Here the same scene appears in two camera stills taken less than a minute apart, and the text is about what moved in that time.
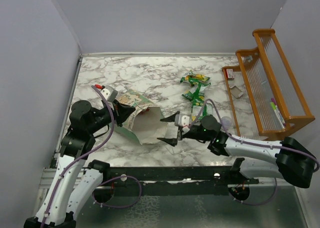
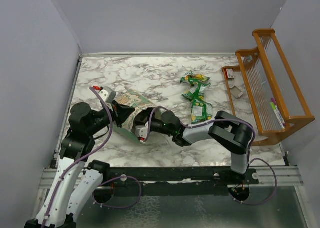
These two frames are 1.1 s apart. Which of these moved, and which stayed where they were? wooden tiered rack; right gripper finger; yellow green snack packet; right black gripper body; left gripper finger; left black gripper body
Moved: right gripper finger; right black gripper body
Stayed: yellow green snack packet; left gripper finger; wooden tiered rack; left black gripper body
